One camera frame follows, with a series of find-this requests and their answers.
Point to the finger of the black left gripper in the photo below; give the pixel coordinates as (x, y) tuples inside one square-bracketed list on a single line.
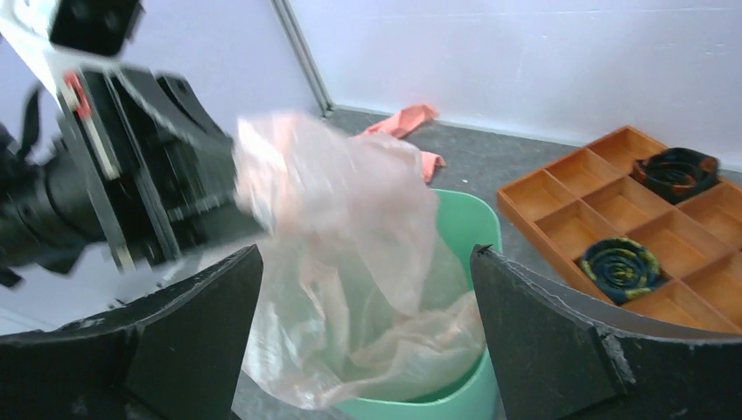
[(187, 168)]

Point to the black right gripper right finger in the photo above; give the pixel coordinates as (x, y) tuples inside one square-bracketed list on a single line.
[(558, 353)]

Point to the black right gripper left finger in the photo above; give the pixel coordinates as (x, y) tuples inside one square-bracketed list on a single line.
[(174, 354)]

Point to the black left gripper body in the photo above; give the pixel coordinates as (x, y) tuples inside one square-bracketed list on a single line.
[(87, 193)]

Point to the pink translucent trash bag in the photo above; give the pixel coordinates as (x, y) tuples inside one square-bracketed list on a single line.
[(360, 296)]

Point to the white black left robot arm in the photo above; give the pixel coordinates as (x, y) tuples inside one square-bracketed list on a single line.
[(139, 165)]

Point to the orange compartment tray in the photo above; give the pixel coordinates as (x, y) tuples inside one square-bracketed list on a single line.
[(565, 206)]

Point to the salmon pink cloth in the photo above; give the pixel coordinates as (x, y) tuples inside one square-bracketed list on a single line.
[(406, 121)]

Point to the dark red rolled tie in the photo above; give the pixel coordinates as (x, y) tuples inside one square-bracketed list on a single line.
[(677, 174)]

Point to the left aluminium corner post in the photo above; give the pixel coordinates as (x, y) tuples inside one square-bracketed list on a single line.
[(303, 54)]

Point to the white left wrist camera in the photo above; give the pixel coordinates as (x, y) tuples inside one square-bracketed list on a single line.
[(53, 37)]

